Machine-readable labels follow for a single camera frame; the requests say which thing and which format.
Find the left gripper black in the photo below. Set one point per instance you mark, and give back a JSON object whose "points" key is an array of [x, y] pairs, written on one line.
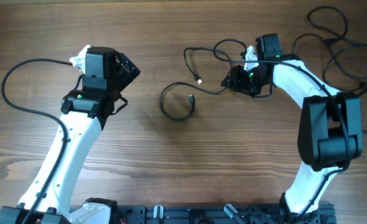
{"points": [[125, 78]]}

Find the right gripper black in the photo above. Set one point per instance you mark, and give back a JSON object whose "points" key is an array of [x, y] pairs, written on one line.
{"points": [[236, 82]]}

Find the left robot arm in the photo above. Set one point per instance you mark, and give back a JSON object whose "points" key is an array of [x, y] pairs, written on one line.
{"points": [[85, 109]]}

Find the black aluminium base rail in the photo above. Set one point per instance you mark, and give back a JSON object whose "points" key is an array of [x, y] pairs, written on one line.
{"points": [[262, 214]]}

